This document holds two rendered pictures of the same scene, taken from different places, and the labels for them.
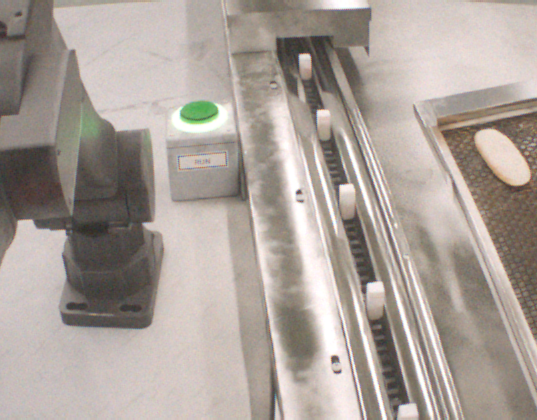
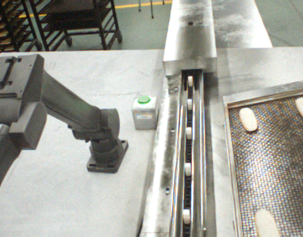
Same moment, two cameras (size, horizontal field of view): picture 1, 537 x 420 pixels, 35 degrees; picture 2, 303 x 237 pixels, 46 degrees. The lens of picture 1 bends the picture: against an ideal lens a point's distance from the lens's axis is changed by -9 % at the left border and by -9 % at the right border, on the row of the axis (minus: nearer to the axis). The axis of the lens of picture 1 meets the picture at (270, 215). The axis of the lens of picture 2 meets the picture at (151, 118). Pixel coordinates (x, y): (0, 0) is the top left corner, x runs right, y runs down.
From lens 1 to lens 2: 0.23 m
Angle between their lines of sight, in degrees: 13
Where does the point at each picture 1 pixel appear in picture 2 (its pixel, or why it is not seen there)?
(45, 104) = (24, 120)
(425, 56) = (242, 74)
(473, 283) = not seen: hidden behind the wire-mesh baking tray
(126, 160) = (102, 120)
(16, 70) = (18, 109)
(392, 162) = (214, 118)
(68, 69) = (35, 108)
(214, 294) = (140, 162)
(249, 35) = (171, 68)
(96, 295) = (99, 161)
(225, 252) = (148, 148)
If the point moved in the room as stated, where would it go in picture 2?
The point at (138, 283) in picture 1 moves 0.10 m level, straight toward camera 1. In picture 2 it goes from (114, 158) to (111, 186)
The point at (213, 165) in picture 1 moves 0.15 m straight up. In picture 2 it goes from (148, 118) to (140, 73)
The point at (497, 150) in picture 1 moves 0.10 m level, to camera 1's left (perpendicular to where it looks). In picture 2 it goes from (245, 116) to (206, 116)
